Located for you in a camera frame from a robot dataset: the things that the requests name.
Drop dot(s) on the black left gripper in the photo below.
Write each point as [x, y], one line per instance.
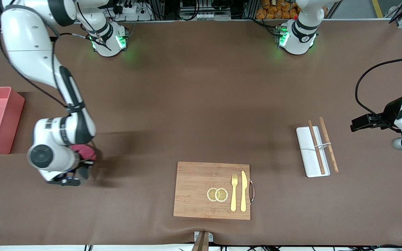
[388, 112]

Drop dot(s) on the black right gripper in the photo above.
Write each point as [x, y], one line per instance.
[83, 172]

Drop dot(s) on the magenta and grey cloth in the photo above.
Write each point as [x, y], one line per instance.
[84, 150]

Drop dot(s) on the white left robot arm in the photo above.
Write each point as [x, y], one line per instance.
[297, 43]

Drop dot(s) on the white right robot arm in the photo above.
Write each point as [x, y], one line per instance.
[30, 52]

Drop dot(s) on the brown wooden chopstick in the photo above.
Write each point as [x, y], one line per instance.
[333, 160]
[314, 139]

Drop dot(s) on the white chopstick rest tray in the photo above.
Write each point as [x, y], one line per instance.
[307, 153]

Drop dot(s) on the wooden cutting board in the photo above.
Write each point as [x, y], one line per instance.
[194, 181]

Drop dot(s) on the lemon slice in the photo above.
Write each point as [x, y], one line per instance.
[221, 195]
[210, 194]

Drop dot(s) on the brown bar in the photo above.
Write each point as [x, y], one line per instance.
[201, 244]

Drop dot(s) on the yellow knife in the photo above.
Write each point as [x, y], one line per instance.
[243, 188]

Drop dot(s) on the orange packaged goods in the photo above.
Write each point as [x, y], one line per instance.
[274, 12]

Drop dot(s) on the yellow fork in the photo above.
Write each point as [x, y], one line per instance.
[233, 198]

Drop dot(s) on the white power strip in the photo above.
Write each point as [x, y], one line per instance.
[134, 10]

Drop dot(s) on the white terminal block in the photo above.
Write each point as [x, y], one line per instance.
[204, 15]

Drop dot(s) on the grey metal table bracket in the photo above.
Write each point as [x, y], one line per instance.
[210, 237]

